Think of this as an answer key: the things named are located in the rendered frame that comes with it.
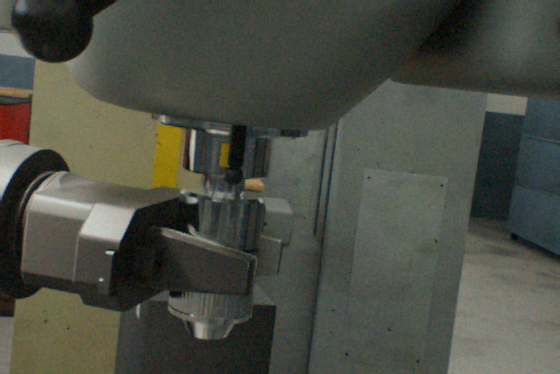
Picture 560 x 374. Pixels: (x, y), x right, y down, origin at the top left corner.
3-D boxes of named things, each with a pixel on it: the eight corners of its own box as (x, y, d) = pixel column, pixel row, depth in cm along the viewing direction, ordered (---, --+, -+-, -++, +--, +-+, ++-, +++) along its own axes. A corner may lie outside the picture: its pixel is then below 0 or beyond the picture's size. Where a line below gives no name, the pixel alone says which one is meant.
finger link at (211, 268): (251, 304, 46) (142, 283, 47) (259, 245, 45) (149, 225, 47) (242, 312, 44) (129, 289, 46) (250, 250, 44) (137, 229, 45)
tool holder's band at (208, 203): (265, 221, 46) (267, 203, 46) (176, 212, 46) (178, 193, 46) (261, 207, 51) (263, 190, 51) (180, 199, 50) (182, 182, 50)
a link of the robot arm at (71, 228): (125, 176, 43) (-94, 139, 45) (102, 367, 44) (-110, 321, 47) (210, 160, 55) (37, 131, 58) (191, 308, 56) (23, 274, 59)
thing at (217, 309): (253, 328, 47) (265, 221, 46) (165, 320, 46) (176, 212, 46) (250, 304, 51) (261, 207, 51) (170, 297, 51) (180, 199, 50)
